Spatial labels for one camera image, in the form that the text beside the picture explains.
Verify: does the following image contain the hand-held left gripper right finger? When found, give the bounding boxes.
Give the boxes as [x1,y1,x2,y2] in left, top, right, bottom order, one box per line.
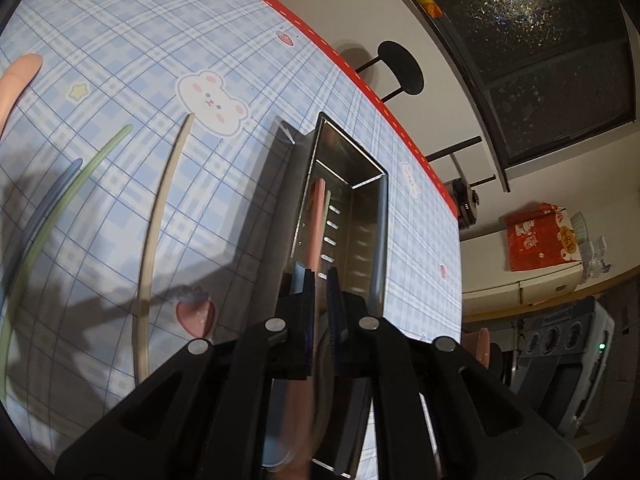
[326,267,586,480]

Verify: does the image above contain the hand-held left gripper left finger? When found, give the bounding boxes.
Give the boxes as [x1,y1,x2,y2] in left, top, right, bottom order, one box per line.
[55,262,316,480]

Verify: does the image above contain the metal utensil box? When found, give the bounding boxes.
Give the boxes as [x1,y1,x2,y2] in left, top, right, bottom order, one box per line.
[257,111,390,479]

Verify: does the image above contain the pink chopstick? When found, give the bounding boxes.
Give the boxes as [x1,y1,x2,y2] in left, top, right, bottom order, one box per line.
[287,178,329,480]

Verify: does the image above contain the green chopstick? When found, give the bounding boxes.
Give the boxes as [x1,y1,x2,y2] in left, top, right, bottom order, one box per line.
[0,124,134,403]
[321,189,334,241]

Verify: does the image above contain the pink bowl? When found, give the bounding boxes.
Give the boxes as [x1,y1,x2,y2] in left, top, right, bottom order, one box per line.
[460,327,494,369]

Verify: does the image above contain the beige chopstick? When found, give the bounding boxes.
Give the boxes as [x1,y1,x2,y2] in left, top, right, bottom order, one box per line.
[134,112,197,386]

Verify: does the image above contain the small black device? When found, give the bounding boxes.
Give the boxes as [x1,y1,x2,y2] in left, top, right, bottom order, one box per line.
[444,177,481,230]

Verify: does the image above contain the white cabinet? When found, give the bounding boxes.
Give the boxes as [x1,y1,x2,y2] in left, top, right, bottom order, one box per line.
[460,260,587,313]

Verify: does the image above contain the red printed bag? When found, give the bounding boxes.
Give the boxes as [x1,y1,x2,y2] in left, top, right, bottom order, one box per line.
[504,202,584,273]

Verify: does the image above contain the grey appliance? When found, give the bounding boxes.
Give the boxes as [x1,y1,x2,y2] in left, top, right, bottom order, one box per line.
[510,299,617,437]

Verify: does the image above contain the red patterned tablecloth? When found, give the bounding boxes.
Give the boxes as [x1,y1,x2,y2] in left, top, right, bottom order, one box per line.
[205,0,462,222]

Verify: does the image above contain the black round stool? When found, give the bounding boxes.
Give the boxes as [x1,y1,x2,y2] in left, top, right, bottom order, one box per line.
[356,40,426,104]

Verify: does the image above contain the clear glass items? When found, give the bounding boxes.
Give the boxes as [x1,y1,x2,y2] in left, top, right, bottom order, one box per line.
[570,211,612,281]

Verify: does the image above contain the blue chopstick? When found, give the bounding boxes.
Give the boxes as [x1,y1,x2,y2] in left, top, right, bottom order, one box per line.
[0,157,84,311]

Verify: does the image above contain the blue plaid printed mat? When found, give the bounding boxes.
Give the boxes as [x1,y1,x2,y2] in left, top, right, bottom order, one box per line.
[0,0,463,480]

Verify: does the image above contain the pink plastic spoon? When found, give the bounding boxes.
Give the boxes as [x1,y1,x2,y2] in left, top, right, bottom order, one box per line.
[0,53,43,136]

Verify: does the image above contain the black metal frame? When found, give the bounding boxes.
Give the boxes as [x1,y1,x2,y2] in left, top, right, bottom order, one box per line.
[425,135,501,192]

